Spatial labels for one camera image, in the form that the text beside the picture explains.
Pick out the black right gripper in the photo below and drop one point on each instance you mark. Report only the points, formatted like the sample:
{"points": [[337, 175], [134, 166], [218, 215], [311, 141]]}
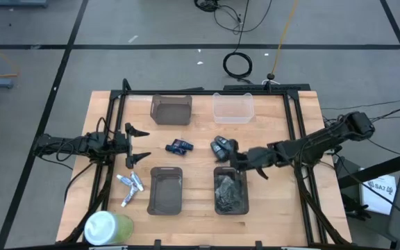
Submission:
{"points": [[260, 156]]}

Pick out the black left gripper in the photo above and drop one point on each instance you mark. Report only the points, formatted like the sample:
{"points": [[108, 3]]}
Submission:
{"points": [[122, 142]]}

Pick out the black grey gadget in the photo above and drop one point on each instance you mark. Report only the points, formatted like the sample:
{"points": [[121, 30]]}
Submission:
{"points": [[218, 150]]}

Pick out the black item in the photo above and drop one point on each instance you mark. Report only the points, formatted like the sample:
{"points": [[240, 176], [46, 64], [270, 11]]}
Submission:
{"points": [[227, 192]]}

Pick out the dark grey roll-on deodorant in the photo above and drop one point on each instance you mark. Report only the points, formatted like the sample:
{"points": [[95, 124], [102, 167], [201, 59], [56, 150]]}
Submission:
{"points": [[222, 141]]}

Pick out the dark blue travel tube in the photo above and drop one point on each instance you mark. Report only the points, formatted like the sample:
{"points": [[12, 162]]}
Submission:
{"points": [[183, 143], [174, 149]]}

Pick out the white toothpaste tube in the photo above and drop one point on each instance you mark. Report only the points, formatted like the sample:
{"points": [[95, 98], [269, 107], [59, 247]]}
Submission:
{"points": [[128, 197], [137, 181], [123, 179]]}

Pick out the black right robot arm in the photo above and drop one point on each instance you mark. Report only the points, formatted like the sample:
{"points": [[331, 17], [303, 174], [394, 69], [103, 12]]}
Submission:
{"points": [[325, 139]]}

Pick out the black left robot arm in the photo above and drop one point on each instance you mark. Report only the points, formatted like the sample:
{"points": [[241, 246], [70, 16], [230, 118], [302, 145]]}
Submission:
{"points": [[64, 144]]}

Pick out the dark translucent plastic bin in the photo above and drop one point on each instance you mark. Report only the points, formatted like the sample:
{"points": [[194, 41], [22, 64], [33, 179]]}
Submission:
{"points": [[245, 194], [165, 194]]}

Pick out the clear plastic bin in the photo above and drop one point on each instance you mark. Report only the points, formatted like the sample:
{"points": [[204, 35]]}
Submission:
{"points": [[233, 109]]}

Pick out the green canister with white lid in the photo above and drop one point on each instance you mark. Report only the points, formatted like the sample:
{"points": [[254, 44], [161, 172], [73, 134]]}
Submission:
{"points": [[116, 227]]}

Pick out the small black round stand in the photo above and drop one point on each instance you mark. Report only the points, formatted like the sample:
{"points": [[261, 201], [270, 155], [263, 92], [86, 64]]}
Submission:
{"points": [[271, 76]]}

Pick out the black equipment foot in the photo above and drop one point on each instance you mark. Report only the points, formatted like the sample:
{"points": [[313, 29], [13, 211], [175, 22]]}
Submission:
{"points": [[356, 210]]}

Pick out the black metal beam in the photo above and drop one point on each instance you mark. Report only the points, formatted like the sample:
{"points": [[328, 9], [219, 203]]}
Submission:
{"points": [[377, 170]]}

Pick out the white printed box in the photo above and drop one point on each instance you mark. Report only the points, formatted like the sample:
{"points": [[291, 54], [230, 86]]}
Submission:
{"points": [[377, 198]]}

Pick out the black metal table frame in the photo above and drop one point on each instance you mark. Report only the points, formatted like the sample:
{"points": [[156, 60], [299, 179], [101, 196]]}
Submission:
{"points": [[203, 92]]}

